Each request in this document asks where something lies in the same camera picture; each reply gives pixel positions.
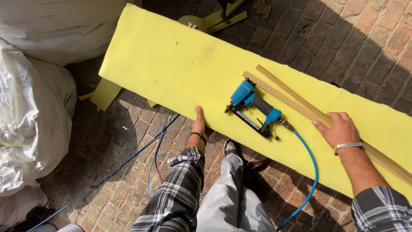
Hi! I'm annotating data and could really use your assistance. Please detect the person's right hand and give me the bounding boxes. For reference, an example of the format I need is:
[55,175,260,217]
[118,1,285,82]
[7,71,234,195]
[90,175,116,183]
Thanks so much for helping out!
[311,111,364,149]

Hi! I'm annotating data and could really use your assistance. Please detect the person's left hand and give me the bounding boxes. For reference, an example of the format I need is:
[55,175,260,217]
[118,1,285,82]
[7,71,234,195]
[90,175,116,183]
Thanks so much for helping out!
[192,106,209,140]

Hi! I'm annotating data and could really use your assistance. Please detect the large yellow foam sheet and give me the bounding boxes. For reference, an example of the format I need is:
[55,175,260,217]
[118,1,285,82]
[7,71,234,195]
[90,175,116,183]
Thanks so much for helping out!
[98,3,412,203]

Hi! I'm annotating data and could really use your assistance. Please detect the long wooden strip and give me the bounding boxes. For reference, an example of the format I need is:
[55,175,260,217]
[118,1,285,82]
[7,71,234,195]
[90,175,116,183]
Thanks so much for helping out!
[256,64,333,124]
[242,70,412,186]

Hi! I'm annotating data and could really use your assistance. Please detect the black wristband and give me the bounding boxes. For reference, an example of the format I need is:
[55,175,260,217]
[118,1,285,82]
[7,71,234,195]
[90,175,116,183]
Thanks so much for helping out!
[189,131,207,146]

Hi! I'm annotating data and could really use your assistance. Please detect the person's grey shoe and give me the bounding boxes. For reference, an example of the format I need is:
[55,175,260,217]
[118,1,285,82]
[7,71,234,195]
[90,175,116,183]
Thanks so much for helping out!
[224,138,239,158]

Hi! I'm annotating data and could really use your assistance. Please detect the blue pneumatic staple gun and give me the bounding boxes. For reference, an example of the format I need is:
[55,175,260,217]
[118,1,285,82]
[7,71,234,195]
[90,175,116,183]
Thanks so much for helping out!
[224,78,295,141]

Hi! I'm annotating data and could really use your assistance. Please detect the brown sandal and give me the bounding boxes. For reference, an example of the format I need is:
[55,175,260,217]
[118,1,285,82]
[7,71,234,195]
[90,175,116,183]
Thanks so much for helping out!
[247,157,271,170]

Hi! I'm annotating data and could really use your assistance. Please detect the person's plaid left sleeve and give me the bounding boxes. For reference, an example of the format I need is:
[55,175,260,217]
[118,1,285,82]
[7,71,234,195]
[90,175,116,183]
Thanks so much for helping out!
[130,147,206,232]

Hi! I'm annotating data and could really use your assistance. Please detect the person's plaid sleeve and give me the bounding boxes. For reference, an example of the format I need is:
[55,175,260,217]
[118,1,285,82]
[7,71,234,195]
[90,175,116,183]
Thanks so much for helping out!
[351,186,412,232]
[130,147,206,232]

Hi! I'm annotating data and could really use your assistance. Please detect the person's grey trouser leg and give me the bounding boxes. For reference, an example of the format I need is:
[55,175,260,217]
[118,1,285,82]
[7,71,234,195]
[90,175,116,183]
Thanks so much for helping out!
[196,152,277,232]

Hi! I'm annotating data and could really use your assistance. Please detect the person's plaid right sleeve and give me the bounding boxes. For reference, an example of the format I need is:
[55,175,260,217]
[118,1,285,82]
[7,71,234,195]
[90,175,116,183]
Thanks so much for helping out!
[351,186,412,232]

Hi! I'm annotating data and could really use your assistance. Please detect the flat yellow foam offcut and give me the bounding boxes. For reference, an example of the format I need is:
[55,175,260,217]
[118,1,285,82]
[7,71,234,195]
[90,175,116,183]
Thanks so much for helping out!
[89,78,122,112]

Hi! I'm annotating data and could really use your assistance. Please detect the round yellow foam piece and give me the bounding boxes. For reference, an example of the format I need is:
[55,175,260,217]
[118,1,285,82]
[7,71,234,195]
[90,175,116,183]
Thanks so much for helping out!
[178,15,208,33]

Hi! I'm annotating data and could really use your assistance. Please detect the yellow foam strip scraps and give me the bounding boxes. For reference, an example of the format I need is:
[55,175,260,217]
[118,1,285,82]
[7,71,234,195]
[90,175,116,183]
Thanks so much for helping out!
[202,0,248,35]

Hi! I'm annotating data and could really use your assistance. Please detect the black tool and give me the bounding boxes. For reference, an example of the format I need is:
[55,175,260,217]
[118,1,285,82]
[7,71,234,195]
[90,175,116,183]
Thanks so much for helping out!
[218,0,239,24]

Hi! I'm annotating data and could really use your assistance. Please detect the crumpled white plastic sack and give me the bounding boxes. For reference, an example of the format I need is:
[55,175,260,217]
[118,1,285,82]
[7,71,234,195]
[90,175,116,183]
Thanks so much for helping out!
[0,39,78,197]

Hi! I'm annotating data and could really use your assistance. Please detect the large white woven sack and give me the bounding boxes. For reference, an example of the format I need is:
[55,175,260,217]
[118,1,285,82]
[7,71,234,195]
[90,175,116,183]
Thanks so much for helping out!
[0,0,143,67]

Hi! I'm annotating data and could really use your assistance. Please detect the dark cloth bundle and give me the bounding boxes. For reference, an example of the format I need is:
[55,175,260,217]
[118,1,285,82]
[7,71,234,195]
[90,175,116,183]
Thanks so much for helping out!
[6,206,58,232]

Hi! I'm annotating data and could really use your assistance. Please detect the small white sack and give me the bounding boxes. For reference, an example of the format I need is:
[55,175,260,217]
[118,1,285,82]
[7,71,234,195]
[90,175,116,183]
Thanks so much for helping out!
[0,186,49,231]

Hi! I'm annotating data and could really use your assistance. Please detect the silver bracelet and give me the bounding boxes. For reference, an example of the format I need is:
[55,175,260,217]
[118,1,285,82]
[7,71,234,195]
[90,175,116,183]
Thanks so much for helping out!
[333,141,365,156]

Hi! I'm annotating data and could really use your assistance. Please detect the thick blue air hose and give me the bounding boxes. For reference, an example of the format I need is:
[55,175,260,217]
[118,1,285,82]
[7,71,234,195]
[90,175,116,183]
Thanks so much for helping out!
[276,130,319,232]

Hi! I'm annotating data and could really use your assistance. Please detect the thin dark blue cable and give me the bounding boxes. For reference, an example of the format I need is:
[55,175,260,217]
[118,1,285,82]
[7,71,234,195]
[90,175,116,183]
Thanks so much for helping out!
[27,113,180,232]

